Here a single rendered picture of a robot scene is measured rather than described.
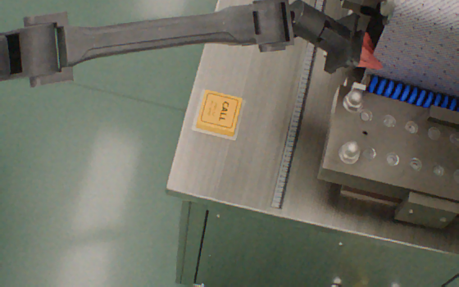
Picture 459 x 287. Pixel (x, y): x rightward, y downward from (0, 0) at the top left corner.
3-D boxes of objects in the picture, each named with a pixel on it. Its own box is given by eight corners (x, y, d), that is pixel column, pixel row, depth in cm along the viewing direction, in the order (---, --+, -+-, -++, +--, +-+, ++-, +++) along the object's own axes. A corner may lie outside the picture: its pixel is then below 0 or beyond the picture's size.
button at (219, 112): (204, 93, 178) (205, 88, 176) (241, 102, 178) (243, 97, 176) (195, 128, 176) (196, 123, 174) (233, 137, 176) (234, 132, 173)
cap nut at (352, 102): (344, 91, 166) (349, 80, 162) (364, 96, 166) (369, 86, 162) (341, 110, 165) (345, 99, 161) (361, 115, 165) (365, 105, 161)
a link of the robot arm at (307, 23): (292, 25, 152) (302, -6, 154) (269, 28, 159) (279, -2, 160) (324, 43, 156) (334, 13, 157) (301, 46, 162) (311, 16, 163)
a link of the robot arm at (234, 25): (34, 87, 135) (26, 15, 134) (26, 88, 140) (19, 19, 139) (293, 52, 152) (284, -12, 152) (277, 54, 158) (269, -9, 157)
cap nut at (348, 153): (340, 142, 163) (345, 132, 159) (360, 147, 163) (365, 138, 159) (336, 161, 161) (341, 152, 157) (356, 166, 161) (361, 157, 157)
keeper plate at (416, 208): (395, 209, 172) (410, 190, 161) (443, 220, 172) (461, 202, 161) (393, 221, 171) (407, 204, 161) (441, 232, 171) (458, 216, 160)
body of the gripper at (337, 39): (331, 75, 162) (297, 57, 159) (340, 25, 166) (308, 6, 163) (355, 67, 157) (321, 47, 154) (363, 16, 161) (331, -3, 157)
